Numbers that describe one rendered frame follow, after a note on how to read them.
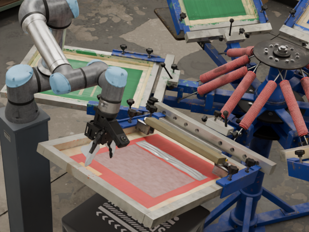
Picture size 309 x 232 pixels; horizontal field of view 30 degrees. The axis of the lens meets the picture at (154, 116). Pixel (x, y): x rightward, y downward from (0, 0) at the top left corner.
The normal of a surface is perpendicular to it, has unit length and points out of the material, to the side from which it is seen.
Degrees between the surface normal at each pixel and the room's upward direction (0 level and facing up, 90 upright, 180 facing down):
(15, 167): 90
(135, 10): 0
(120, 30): 0
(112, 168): 19
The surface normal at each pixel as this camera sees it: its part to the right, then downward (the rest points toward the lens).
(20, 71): -0.04, -0.77
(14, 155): -0.77, 0.33
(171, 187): 0.28, -0.90
